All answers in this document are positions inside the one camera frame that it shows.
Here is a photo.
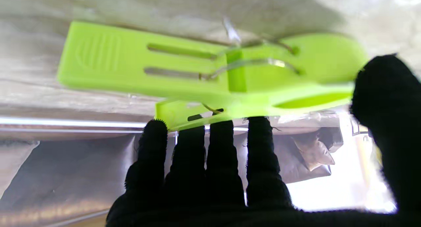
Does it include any green plastic sealing clip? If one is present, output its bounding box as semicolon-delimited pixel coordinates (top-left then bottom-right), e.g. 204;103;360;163
57;20;369;132

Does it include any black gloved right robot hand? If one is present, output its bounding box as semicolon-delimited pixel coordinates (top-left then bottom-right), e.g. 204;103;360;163
106;54;421;227

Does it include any brown sofa cushion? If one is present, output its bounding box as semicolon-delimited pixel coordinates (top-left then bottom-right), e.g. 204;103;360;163
291;132;336;171

